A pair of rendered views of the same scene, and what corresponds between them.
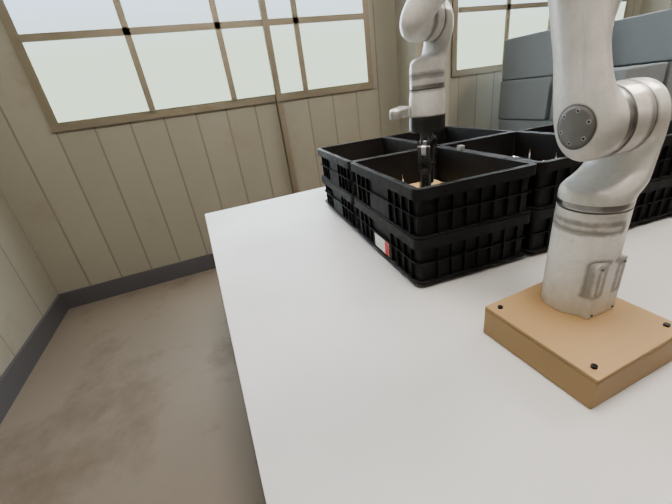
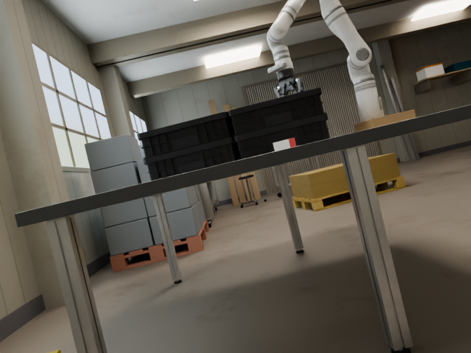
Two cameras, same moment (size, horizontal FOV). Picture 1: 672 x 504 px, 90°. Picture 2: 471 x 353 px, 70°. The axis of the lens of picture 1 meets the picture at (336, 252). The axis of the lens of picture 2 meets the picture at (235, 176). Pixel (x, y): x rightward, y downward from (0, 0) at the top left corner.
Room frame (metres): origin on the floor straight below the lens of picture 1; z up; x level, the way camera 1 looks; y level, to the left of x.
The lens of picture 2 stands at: (0.61, 1.27, 0.66)
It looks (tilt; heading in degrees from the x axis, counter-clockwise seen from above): 0 degrees down; 288
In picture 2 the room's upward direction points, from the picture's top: 14 degrees counter-clockwise
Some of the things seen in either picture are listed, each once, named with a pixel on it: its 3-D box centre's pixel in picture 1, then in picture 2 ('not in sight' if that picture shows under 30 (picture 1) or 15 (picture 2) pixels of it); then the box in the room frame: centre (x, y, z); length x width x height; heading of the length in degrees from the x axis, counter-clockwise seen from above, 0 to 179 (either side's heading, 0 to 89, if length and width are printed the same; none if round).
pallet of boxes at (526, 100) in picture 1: (604, 118); (156, 194); (2.80, -2.31, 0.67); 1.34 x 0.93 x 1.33; 110
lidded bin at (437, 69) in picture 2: not in sight; (429, 72); (-1.83, -8.28, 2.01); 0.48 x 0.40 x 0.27; 20
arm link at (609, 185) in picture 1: (605, 150); (360, 66); (0.45, -0.38, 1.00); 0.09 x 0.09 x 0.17; 12
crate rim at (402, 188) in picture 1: (428, 167); (272, 108); (0.86, -0.27, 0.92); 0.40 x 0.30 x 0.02; 14
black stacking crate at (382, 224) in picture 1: (429, 224); (280, 141); (0.86, -0.27, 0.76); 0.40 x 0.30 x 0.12; 14
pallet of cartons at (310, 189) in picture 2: not in sight; (342, 181); (0.70, -3.61, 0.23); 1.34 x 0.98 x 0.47; 21
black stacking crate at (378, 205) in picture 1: (429, 186); (275, 119); (0.86, -0.27, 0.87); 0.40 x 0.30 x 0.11; 14
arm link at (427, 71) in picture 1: (429, 45); (277, 43); (0.77, -0.24, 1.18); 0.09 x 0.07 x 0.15; 120
